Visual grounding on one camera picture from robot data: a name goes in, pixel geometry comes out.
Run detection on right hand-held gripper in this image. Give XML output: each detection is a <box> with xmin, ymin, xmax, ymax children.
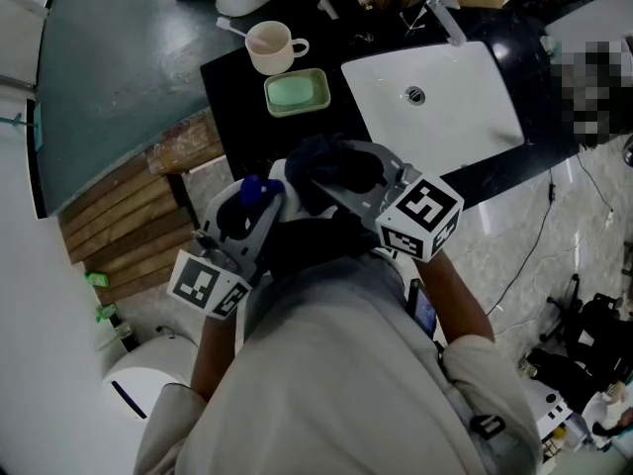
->
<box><xmin>310</xmin><ymin>140</ymin><xmax>466</xmax><ymax>264</ymax></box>

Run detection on black marble vanity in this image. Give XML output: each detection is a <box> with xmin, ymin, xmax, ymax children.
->
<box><xmin>199</xmin><ymin>0</ymin><xmax>581</xmax><ymax>212</ymax></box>

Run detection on black office chair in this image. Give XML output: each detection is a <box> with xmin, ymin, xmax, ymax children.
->
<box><xmin>541</xmin><ymin>273</ymin><xmax>633</xmax><ymax>385</ymax></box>

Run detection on white cup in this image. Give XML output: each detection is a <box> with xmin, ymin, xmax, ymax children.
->
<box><xmin>244</xmin><ymin>20</ymin><xmax>311</xmax><ymax>76</ymax></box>

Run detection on black bag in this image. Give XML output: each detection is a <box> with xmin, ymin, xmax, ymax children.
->
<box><xmin>528</xmin><ymin>347</ymin><xmax>594</xmax><ymax>415</ymax></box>

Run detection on white desk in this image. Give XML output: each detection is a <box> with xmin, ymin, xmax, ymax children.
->
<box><xmin>543</xmin><ymin>0</ymin><xmax>633</xmax><ymax>51</ymax></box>

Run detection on person's right forearm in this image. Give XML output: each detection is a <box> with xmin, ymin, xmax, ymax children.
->
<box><xmin>418</xmin><ymin>251</ymin><xmax>496</xmax><ymax>346</ymax></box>

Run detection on white bottle with blue cap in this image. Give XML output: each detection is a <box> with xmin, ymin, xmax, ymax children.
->
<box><xmin>240</xmin><ymin>158</ymin><xmax>320</xmax><ymax>223</ymax></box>

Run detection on chrome faucet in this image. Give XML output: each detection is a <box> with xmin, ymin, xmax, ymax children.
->
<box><xmin>422</xmin><ymin>0</ymin><xmax>469</xmax><ymax>48</ymax></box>

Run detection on wooden platform beam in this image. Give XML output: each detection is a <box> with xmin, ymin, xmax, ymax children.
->
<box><xmin>144</xmin><ymin>111</ymin><xmax>227</xmax><ymax>177</ymax></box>

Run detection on person's black trousers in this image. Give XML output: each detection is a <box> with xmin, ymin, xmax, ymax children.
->
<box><xmin>256</xmin><ymin>200</ymin><xmax>385</xmax><ymax>281</ymax></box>

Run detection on green soap dish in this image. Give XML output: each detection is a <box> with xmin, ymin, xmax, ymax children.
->
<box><xmin>263</xmin><ymin>67</ymin><xmax>331</xmax><ymax>119</ymax></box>

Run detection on white sink basin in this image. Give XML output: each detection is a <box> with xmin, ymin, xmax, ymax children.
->
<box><xmin>340</xmin><ymin>41</ymin><xmax>526</xmax><ymax>178</ymax></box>

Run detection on white toothbrush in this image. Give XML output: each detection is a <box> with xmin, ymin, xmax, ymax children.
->
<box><xmin>215</xmin><ymin>16</ymin><xmax>279</xmax><ymax>52</ymax></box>

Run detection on teal glass clamp bracket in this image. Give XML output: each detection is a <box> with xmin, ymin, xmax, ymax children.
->
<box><xmin>27</xmin><ymin>104</ymin><xmax>45</xmax><ymax>150</ymax></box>

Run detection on black strap buckle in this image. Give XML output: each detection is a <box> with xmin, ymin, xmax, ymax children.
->
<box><xmin>468</xmin><ymin>413</ymin><xmax>506</xmax><ymax>440</ymax></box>

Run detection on dark blue cloth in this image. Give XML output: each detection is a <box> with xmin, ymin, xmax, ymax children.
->
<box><xmin>284</xmin><ymin>133</ymin><xmax>387</xmax><ymax>215</ymax></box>

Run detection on green soap bar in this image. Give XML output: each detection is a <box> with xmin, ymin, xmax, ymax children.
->
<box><xmin>269</xmin><ymin>75</ymin><xmax>317</xmax><ymax>108</ymax></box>

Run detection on brown wooden steps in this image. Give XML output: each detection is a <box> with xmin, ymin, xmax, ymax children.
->
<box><xmin>57</xmin><ymin>155</ymin><xmax>202</xmax><ymax>307</ymax></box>

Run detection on white round appliance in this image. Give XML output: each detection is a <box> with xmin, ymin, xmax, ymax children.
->
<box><xmin>101</xmin><ymin>333</ymin><xmax>200</xmax><ymax>423</ymax></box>

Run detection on black smartphone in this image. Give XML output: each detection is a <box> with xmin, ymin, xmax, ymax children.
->
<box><xmin>406</xmin><ymin>278</ymin><xmax>439</xmax><ymax>339</ymax></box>

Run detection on black power cable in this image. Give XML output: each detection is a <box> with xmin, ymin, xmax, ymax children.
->
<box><xmin>487</xmin><ymin>165</ymin><xmax>558</xmax><ymax>317</ymax></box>

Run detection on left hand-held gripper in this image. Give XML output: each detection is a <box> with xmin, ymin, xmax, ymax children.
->
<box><xmin>166</xmin><ymin>185</ymin><xmax>289</xmax><ymax>320</ymax></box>

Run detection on person's left forearm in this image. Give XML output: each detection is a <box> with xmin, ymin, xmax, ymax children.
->
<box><xmin>190</xmin><ymin>309</ymin><xmax>239</xmax><ymax>401</ymax></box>

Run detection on person's light shirt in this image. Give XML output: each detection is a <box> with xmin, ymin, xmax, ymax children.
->
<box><xmin>132</xmin><ymin>252</ymin><xmax>545</xmax><ymax>475</ymax></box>

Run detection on white counter unit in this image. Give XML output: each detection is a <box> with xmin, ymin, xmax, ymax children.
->
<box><xmin>513</xmin><ymin>373</ymin><xmax>633</xmax><ymax>475</ymax></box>

